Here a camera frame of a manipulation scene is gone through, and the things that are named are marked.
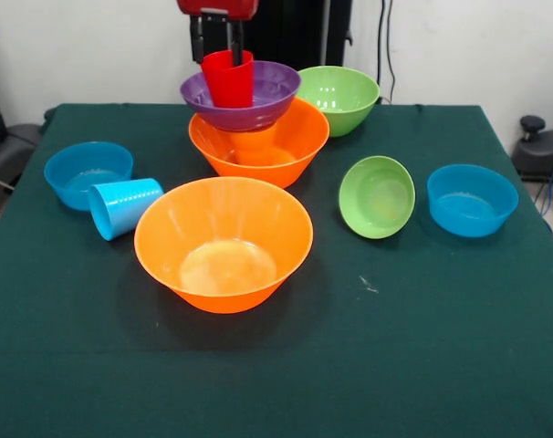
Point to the blue bowl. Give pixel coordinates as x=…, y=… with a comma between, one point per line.
x=85, y=169
x=472, y=205

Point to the black pedestal foot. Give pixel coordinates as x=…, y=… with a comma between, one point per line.
x=12, y=150
x=543, y=150

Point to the dark green table cloth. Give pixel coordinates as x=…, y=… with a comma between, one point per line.
x=276, y=374

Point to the large orange bowl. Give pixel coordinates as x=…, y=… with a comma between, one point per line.
x=304, y=141
x=222, y=228

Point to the orange cup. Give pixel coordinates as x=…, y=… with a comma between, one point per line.
x=256, y=148

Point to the blue cup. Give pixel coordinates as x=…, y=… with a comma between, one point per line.
x=121, y=207

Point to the red cup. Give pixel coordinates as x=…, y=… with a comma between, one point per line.
x=228, y=84

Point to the purple bowl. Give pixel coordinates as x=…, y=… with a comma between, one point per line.
x=276, y=91

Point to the large green bowl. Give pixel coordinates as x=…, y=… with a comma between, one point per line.
x=345, y=100

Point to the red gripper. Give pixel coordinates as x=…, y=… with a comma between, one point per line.
x=240, y=7

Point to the small green bowl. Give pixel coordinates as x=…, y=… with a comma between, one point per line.
x=377, y=198

